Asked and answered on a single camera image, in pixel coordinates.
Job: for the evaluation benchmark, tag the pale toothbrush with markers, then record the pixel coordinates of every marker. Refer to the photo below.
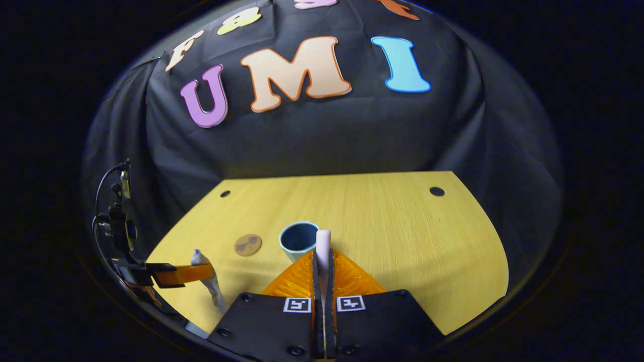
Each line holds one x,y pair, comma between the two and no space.
323,246

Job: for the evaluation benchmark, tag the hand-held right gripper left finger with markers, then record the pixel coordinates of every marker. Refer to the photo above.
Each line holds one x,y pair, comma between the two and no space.
274,327

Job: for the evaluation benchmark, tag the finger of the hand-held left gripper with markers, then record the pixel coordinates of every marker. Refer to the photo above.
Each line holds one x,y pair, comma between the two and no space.
186,274

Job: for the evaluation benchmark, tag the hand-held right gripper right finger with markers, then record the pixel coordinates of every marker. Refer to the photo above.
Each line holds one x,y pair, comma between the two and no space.
382,324

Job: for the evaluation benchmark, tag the white toothpaste tube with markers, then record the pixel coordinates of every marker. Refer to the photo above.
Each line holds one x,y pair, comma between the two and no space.
214,290

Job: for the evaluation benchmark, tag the round brown coaster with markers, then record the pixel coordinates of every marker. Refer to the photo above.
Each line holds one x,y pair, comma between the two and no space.
248,245

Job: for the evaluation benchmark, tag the white cup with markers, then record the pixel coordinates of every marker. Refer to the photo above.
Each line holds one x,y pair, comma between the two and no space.
297,241

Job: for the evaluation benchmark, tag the black backdrop cloth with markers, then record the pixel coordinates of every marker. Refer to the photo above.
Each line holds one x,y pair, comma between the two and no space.
327,136

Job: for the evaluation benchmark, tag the wooden desktop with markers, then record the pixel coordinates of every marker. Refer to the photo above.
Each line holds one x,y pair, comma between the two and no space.
402,241

